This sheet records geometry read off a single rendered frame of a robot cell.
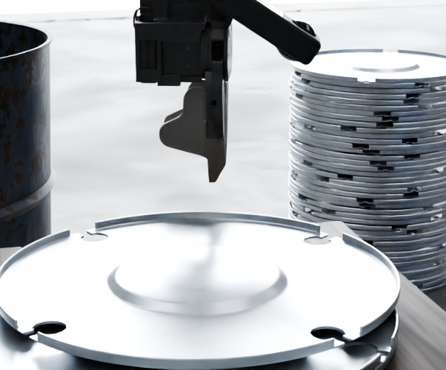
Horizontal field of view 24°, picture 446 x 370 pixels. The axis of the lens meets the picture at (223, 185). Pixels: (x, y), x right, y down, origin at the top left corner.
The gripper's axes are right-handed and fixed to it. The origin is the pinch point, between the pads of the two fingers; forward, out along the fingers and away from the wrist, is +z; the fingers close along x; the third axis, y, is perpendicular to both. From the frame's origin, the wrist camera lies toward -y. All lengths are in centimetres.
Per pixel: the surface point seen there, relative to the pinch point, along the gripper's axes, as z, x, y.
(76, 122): 39, -187, 52
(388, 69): 4, -74, -22
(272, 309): 2.1, 28.0, -5.4
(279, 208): 39, -112, -4
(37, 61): -7.6, -12.8, 19.8
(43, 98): -3.3, -14.8, 19.8
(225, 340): 2.1, 33.1, -2.5
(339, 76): 4, -67, -14
